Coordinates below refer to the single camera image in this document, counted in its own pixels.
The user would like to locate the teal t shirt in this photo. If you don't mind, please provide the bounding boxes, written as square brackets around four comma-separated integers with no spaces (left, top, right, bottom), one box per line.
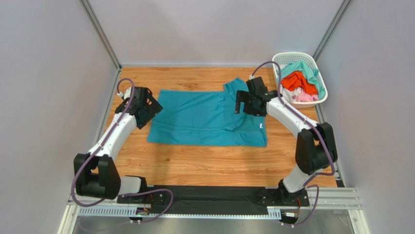
[147,78,268,147]

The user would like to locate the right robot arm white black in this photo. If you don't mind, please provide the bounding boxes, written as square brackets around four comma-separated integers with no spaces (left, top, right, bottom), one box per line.
[235,77,338,194]

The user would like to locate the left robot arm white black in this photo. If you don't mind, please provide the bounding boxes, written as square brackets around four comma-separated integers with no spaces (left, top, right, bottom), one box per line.
[74,87,163,199]

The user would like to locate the white shirt in basket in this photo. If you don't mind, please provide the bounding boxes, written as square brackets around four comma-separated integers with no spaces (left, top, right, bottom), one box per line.
[282,87,302,102]

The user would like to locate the orange shirt in basket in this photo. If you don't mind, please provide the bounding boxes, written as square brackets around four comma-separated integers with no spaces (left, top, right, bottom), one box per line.
[281,71,318,95]

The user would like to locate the pink shirt in basket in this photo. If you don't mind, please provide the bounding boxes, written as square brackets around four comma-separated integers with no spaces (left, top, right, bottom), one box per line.
[294,89,319,102]

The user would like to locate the white plastic laundry basket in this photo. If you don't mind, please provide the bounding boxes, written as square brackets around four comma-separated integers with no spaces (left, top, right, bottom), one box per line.
[272,52,328,109]

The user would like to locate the light teal shirt in basket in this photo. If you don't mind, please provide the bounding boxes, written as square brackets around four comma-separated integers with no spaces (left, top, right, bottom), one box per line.
[281,61,326,100]

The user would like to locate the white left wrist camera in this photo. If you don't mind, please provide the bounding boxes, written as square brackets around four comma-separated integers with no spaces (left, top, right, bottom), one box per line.
[117,86,135,100]

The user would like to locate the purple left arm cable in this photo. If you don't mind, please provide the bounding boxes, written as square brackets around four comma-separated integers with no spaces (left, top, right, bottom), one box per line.
[70,78,174,225]

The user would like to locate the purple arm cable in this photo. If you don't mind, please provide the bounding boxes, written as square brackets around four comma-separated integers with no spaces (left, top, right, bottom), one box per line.
[70,78,174,225]
[249,61,337,227]

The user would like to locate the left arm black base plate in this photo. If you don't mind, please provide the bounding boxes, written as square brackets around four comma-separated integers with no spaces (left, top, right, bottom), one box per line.
[116,188,166,205]

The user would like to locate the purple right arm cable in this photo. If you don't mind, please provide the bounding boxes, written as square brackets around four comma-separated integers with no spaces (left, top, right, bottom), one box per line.
[249,61,337,227]

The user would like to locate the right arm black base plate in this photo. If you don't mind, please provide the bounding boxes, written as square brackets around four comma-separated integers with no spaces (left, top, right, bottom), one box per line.
[256,188,310,207]

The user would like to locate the left corner aluminium post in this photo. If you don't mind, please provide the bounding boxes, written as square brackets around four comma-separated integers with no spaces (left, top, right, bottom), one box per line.
[79,0,122,71]

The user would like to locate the corner aluminium post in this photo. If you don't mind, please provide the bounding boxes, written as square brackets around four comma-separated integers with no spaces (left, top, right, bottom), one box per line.
[79,0,122,71]
[313,0,353,61]

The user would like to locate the aluminium front rail frame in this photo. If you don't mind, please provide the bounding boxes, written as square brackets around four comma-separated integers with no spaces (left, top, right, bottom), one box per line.
[58,187,369,234]

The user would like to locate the right corner aluminium post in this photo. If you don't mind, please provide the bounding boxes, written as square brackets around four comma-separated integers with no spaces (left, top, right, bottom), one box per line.
[313,0,353,61]

